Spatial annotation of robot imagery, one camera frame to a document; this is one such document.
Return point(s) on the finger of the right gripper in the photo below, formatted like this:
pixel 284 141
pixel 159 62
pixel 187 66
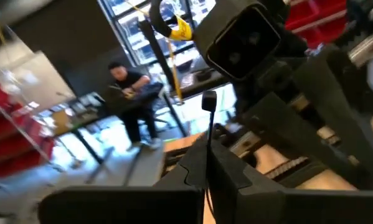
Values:
pixel 335 87
pixel 286 124

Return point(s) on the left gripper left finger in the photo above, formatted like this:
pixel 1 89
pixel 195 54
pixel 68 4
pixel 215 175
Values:
pixel 127 205

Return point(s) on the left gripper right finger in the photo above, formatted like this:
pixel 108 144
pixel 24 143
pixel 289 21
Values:
pixel 267 208

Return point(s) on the red storage bins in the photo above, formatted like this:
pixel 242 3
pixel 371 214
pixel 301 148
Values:
pixel 317 18

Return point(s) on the black desk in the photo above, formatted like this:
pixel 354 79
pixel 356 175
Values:
pixel 111 99

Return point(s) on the person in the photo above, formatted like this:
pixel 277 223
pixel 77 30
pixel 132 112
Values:
pixel 130 81

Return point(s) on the metal shelf with red bins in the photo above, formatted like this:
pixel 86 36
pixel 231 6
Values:
pixel 5 130

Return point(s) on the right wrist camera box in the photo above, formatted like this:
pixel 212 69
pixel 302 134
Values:
pixel 245 40

